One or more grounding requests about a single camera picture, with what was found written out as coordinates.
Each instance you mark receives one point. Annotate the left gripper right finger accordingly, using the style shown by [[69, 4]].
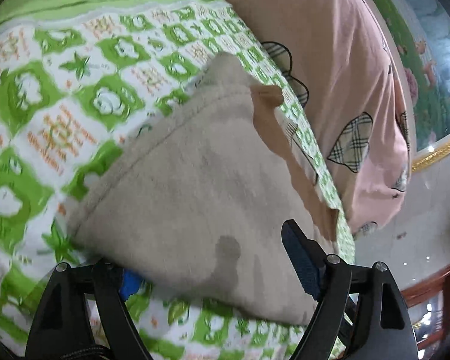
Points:
[[327, 278]]

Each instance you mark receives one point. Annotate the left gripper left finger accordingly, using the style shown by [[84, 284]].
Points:
[[113, 285]]

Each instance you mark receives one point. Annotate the beige garment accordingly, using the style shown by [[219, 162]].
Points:
[[197, 203]]

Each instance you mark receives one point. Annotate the wooden furniture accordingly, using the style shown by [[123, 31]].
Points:
[[428, 303]]

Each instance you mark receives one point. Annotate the green checkered bed sheet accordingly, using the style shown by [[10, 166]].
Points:
[[79, 80]]

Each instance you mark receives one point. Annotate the pink heart pattern quilt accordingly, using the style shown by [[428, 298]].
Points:
[[336, 58]]

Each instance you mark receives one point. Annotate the framed landscape painting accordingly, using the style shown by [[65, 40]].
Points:
[[421, 33]]

